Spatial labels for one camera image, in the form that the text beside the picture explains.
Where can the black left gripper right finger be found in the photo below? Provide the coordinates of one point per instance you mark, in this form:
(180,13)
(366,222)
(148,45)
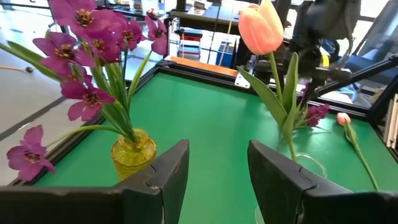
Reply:
(280,193)

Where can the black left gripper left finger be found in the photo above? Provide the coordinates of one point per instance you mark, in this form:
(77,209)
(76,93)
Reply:
(161,193)

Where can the large peach tulip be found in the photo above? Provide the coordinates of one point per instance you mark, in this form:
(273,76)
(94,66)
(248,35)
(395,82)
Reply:
(261,28)

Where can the purple artificial flower bunch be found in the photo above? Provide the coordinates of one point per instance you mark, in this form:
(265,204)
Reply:
(84,15)
(317,114)

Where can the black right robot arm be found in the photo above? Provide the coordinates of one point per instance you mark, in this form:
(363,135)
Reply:
(332,18)

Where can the yellow glass vase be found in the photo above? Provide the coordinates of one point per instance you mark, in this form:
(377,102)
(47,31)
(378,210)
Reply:
(130,158)

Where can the clear glass vase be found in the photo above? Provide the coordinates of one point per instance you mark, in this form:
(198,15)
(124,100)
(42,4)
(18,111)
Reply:
(321,166)

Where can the small pink tulip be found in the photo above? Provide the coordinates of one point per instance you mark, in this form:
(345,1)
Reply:
(343,118)

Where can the green table mat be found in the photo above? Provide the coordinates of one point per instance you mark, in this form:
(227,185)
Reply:
(202,124)

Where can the blue storage bin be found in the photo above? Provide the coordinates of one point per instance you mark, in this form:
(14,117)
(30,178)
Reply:
(224,56)

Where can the white panel stack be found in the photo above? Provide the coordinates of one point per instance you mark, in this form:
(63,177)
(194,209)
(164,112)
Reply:
(391,121)

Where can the grey storage box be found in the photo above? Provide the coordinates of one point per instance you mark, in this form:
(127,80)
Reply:
(189,51)

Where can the red black storage box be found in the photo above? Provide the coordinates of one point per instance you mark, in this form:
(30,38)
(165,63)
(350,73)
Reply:
(190,35)

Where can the small white corner bracket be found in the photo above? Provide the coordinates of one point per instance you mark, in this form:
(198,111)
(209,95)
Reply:
(242,81)

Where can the black aluminium table frame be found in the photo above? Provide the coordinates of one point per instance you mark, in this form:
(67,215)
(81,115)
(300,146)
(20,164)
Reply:
(199,74)

